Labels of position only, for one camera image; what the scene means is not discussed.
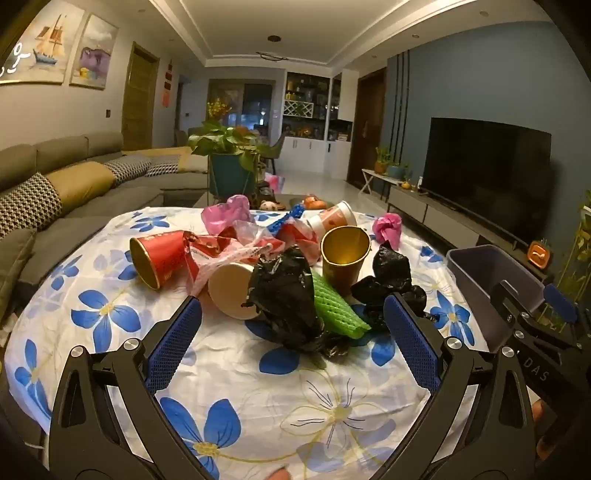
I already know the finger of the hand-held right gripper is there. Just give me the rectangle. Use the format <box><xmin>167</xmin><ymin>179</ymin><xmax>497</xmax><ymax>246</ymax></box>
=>
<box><xmin>491</xmin><ymin>281</ymin><xmax>525</xmax><ymax>324</ymax></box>
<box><xmin>544</xmin><ymin>284</ymin><xmax>591</xmax><ymax>347</ymax></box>

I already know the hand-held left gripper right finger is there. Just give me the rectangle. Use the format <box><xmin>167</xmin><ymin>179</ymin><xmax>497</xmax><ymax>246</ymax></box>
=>
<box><xmin>383</xmin><ymin>293</ymin><xmax>536</xmax><ymax>480</ymax></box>

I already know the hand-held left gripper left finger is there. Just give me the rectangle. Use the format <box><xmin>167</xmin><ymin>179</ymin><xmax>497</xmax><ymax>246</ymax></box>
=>
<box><xmin>48</xmin><ymin>295</ymin><xmax>206</xmax><ymax>480</ymax></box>

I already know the grey trash bin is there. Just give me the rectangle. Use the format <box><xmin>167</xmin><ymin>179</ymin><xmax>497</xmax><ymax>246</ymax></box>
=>
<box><xmin>446</xmin><ymin>244</ymin><xmax>546</xmax><ymax>356</ymax></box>

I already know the beige paper cup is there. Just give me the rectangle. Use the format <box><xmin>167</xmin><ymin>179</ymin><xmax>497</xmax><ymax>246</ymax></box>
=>
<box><xmin>208</xmin><ymin>263</ymin><xmax>264</xmax><ymax>321</ymax></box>

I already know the small black plastic bag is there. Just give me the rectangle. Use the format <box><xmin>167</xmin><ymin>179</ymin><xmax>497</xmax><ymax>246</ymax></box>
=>
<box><xmin>351</xmin><ymin>244</ymin><xmax>428</xmax><ymax>333</ymax></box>

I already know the red paper cup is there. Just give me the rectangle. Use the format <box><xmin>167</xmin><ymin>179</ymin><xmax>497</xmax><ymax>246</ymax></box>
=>
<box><xmin>129</xmin><ymin>231</ymin><xmax>195</xmax><ymax>291</ymax></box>

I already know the green foam net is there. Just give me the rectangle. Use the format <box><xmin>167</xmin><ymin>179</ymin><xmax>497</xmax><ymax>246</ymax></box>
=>
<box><xmin>310</xmin><ymin>270</ymin><xmax>372</xmax><ymax>340</ymax></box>

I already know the gold paper cup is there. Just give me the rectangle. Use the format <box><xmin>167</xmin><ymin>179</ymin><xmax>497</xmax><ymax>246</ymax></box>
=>
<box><xmin>322</xmin><ymin>226</ymin><xmax>371</xmax><ymax>296</ymax></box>

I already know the red white plastic bag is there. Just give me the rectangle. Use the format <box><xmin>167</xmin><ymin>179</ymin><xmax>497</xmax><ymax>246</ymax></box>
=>
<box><xmin>182</xmin><ymin>219</ymin><xmax>278</xmax><ymax>296</ymax></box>

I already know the large black plastic bag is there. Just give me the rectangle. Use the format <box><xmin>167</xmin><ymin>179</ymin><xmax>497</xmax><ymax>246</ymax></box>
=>
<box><xmin>240</xmin><ymin>247</ymin><xmax>352</xmax><ymax>361</ymax></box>

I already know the small pink plastic bag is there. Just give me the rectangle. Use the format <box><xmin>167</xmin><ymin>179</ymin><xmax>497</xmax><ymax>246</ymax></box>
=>
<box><xmin>372</xmin><ymin>213</ymin><xmax>402</xmax><ymax>245</ymax></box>

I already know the large pink plastic bag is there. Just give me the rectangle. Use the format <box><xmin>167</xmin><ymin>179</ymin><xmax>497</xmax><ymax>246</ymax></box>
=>
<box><xmin>202</xmin><ymin>195</ymin><xmax>254</xmax><ymax>236</ymax></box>

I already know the orange white-lidded noodle cup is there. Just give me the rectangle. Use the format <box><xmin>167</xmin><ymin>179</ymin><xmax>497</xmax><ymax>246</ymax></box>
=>
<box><xmin>307</xmin><ymin>200</ymin><xmax>358</xmax><ymax>243</ymax></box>

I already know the blue foam net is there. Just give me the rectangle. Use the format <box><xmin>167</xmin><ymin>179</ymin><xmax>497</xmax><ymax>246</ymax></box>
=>
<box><xmin>269</xmin><ymin>205</ymin><xmax>305</xmax><ymax>238</ymax></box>

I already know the person's right hand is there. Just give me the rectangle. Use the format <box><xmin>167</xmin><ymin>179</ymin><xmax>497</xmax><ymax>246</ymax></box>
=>
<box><xmin>530</xmin><ymin>399</ymin><xmax>550</xmax><ymax>439</ymax></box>

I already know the tall vine plant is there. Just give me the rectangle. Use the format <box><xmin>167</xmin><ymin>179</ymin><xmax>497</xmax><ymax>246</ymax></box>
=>
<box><xmin>554</xmin><ymin>189</ymin><xmax>591</xmax><ymax>333</ymax></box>

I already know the small orange gadget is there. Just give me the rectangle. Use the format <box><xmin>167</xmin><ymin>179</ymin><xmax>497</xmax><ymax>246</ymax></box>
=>
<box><xmin>529</xmin><ymin>240</ymin><xmax>550</xmax><ymax>268</ymax></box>

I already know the blue flower tablecloth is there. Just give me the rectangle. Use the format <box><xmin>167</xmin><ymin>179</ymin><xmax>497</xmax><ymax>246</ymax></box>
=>
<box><xmin>4</xmin><ymin>205</ymin><xmax>490</xmax><ymax>480</ymax></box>

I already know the black television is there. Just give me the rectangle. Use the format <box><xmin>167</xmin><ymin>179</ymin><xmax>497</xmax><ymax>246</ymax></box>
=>
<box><xmin>422</xmin><ymin>117</ymin><xmax>552</xmax><ymax>227</ymax></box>

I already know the grey sofa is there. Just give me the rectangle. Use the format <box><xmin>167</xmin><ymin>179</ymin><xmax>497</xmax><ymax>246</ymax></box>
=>
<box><xmin>0</xmin><ymin>131</ymin><xmax>208</xmax><ymax>324</ymax></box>

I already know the white side table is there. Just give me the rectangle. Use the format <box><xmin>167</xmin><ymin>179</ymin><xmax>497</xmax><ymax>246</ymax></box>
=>
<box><xmin>361</xmin><ymin>168</ymin><xmax>393</xmax><ymax>195</ymax></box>

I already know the grey cushion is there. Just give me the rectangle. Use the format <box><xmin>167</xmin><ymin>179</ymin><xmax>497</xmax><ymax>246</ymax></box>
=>
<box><xmin>0</xmin><ymin>228</ymin><xmax>38</xmax><ymax>319</ymax></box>

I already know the pothos plant teal pot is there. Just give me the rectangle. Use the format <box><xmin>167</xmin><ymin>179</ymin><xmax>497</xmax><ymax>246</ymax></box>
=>
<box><xmin>188</xmin><ymin>122</ymin><xmax>278</xmax><ymax>206</ymax></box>

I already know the mustard pillow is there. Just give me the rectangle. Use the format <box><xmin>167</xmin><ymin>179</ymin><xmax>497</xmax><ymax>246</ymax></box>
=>
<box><xmin>46</xmin><ymin>161</ymin><xmax>116</xmax><ymax>213</ymax></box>

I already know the houndstooth pillow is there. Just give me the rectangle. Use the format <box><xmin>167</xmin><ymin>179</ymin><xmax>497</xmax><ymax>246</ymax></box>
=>
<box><xmin>0</xmin><ymin>173</ymin><xmax>63</xmax><ymax>236</ymax></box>

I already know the dark wooden door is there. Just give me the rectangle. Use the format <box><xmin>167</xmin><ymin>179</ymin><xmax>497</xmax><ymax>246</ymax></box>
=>
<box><xmin>353</xmin><ymin>67</ymin><xmax>387</xmax><ymax>185</ymax></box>

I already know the green dining chair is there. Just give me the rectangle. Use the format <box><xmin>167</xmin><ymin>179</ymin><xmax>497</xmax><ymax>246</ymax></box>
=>
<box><xmin>268</xmin><ymin>134</ymin><xmax>287</xmax><ymax>171</ymax></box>

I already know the white display cabinet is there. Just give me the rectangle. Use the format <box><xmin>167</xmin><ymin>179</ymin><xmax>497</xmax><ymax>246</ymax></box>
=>
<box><xmin>281</xmin><ymin>71</ymin><xmax>356</xmax><ymax>174</ymax></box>

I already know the light wooden door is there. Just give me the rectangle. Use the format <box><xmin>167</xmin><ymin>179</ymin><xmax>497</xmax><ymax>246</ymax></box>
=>
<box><xmin>122</xmin><ymin>41</ymin><xmax>160</xmax><ymax>151</ymax></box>

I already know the glass balcony door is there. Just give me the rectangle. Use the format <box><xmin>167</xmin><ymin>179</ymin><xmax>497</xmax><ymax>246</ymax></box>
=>
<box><xmin>208</xmin><ymin>78</ymin><xmax>278</xmax><ymax>134</ymax></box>

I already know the purple painting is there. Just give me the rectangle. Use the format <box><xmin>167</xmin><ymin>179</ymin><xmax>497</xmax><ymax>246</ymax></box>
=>
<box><xmin>69</xmin><ymin>14</ymin><xmax>120</xmax><ymax>88</ymax></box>

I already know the sailboat painting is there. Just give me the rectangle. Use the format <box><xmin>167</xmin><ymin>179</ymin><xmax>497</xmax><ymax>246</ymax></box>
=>
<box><xmin>0</xmin><ymin>0</ymin><xmax>86</xmax><ymax>86</ymax></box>

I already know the red wall decoration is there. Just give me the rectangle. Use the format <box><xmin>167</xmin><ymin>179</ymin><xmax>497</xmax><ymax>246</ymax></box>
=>
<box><xmin>161</xmin><ymin>60</ymin><xmax>174</xmax><ymax>109</ymax></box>

